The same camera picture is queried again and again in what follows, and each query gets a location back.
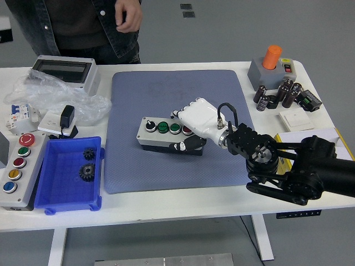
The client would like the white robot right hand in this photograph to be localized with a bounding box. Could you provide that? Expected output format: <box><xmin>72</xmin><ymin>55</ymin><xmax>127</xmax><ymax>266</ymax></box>
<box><xmin>168</xmin><ymin>97</ymin><xmax>232</xmax><ymax>152</ymax></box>

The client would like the person's left hand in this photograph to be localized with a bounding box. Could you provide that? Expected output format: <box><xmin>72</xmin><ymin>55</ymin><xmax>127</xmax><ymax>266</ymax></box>
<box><xmin>114</xmin><ymin>0</ymin><xmax>144</xmax><ymax>33</ymax></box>

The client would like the grey four-button control box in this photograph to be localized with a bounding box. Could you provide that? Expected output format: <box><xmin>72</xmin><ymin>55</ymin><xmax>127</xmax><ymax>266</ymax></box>
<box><xmin>136</xmin><ymin>116</ymin><xmax>206</xmax><ymax>156</ymax></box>

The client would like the grey five-button control box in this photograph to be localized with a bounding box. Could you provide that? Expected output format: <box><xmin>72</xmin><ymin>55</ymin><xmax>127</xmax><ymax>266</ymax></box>
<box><xmin>0</xmin><ymin>132</ymin><xmax>49</xmax><ymax>212</ymax></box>

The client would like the person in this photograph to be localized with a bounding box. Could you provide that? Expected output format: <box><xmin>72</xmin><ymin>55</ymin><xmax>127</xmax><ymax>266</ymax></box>
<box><xmin>5</xmin><ymin>0</ymin><xmax>144</xmax><ymax>65</ymax></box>

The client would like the grey distribution box clear cover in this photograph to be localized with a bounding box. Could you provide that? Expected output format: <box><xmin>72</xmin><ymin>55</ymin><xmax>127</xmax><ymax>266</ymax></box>
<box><xmin>31</xmin><ymin>54</ymin><xmax>100</xmax><ymax>96</ymax></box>

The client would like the blue-grey mat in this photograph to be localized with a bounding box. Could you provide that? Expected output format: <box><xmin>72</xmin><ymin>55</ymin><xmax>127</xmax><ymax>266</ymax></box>
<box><xmin>104</xmin><ymin>69</ymin><xmax>255</xmax><ymax>195</ymax></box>

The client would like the orange cylinder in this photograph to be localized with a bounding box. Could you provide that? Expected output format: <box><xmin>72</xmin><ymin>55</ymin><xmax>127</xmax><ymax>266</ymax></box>
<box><xmin>262</xmin><ymin>45</ymin><xmax>283</xmax><ymax>70</ymax></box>

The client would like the black module green terminal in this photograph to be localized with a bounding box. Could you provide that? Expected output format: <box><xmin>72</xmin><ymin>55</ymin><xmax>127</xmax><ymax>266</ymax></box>
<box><xmin>294</xmin><ymin>89</ymin><xmax>323</xmax><ymax>112</ymax></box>

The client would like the black power adapter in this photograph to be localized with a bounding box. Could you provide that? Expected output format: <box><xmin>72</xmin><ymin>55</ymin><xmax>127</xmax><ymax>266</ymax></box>
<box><xmin>59</xmin><ymin>104</ymin><xmax>75</xmax><ymax>130</ymax></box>

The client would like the clear plastic bag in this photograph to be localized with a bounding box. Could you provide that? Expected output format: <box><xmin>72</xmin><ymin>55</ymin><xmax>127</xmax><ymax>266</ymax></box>
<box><xmin>4</xmin><ymin>69</ymin><xmax>113</xmax><ymax>125</ymax></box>

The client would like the large black gear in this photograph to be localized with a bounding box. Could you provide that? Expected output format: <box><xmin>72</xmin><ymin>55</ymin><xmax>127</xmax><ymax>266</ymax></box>
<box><xmin>78</xmin><ymin>163</ymin><xmax>97</xmax><ymax>183</ymax></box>

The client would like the white table leg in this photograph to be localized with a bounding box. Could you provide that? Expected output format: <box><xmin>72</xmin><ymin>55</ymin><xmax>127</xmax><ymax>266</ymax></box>
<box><xmin>251</xmin><ymin>214</ymin><xmax>275</xmax><ymax>261</ymax></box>
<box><xmin>47</xmin><ymin>227</ymin><xmax>69</xmax><ymax>266</ymax></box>

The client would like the black table control panel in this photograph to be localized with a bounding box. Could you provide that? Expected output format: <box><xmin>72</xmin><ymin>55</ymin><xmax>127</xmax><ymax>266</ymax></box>
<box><xmin>276</xmin><ymin>209</ymin><xmax>322</xmax><ymax>219</ymax></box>

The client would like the white circuit breaker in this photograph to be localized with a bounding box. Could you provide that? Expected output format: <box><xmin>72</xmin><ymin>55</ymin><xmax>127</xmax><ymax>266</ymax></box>
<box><xmin>4</xmin><ymin>103</ymin><xmax>39</xmax><ymax>130</ymax></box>

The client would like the silver metal plate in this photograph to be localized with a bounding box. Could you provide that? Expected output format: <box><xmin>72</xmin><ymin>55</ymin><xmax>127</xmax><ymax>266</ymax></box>
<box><xmin>94</xmin><ymin>252</ymin><xmax>234</xmax><ymax>266</ymax></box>

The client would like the blue plastic bin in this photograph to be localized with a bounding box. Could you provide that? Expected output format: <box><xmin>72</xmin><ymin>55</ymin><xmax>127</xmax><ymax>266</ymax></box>
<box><xmin>33</xmin><ymin>135</ymin><xmax>105</xmax><ymax>216</ymax></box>

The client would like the grey switch box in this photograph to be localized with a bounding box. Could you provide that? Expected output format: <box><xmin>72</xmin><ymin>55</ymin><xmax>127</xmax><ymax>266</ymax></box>
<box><xmin>247</xmin><ymin>57</ymin><xmax>297</xmax><ymax>91</ymax></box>

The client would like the black ring-shaped component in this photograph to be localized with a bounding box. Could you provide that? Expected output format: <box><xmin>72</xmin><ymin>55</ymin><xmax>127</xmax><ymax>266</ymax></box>
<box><xmin>266</xmin><ymin>95</ymin><xmax>280</xmax><ymax>110</ymax></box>

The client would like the white wall switch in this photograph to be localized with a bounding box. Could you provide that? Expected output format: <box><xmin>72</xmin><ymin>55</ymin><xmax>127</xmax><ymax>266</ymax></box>
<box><xmin>278</xmin><ymin>107</ymin><xmax>316</xmax><ymax>132</ymax></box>

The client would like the black cable under table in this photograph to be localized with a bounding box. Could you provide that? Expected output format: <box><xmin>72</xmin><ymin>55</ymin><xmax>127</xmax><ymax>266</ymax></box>
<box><xmin>239</xmin><ymin>215</ymin><xmax>263</xmax><ymax>261</ymax></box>

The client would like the black adapter cord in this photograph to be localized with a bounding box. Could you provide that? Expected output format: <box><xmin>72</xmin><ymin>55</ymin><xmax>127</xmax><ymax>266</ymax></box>
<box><xmin>49</xmin><ymin>126</ymin><xmax>79</xmax><ymax>140</ymax></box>

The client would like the white wall socket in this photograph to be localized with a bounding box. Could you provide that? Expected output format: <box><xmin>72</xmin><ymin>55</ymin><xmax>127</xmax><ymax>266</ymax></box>
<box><xmin>37</xmin><ymin>110</ymin><xmax>80</xmax><ymax>134</ymax></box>

